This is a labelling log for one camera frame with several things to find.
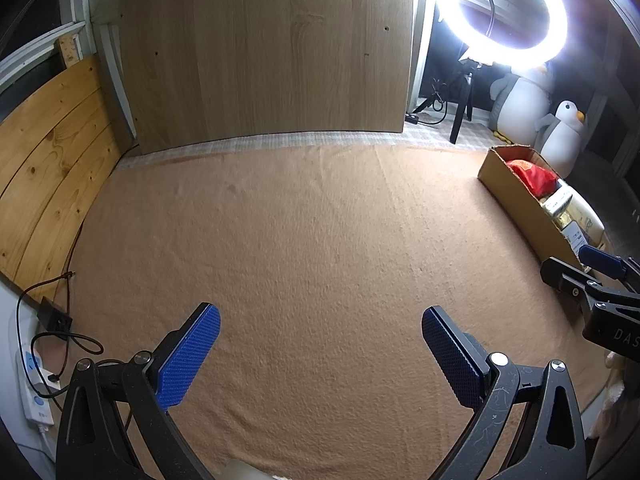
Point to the white window frame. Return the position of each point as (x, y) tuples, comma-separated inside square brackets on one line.
[(75, 15)]

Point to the small chipboard piece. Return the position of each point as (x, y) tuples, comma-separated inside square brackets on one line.
[(69, 51)]

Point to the light wooden board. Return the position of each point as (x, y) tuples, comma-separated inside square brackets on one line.
[(265, 50)]

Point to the white power strip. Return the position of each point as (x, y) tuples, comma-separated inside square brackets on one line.
[(36, 400)]

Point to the white tin box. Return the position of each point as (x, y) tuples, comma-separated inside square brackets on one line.
[(556, 202)]

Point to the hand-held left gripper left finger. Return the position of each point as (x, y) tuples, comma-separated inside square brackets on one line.
[(187, 355)]

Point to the red printed cloth bag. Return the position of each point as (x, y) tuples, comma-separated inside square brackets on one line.
[(532, 176)]

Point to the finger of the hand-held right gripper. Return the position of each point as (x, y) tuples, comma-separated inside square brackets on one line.
[(602, 260), (560, 272)]

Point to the large penguin plush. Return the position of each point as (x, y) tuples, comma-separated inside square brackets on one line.
[(522, 105)]

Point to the black power adapter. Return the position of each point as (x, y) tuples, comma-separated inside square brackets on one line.
[(55, 316)]

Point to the cream fleece clothing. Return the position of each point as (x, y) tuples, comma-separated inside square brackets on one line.
[(607, 395)]

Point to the small penguin plush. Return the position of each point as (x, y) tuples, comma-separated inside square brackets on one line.
[(560, 140)]

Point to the black light controller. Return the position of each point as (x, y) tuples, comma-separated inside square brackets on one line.
[(412, 118)]

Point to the white bottle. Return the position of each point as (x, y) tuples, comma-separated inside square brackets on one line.
[(582, 215)]

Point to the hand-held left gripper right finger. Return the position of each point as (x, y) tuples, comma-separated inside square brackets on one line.
[(452, 355)]

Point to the cardboard box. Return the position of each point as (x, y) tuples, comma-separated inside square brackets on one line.
[(515, 195)]

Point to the pine wood panel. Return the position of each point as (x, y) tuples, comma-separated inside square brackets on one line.
[(50, 170)]

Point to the checked bed sheet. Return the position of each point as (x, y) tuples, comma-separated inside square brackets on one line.
[(250, 141)]

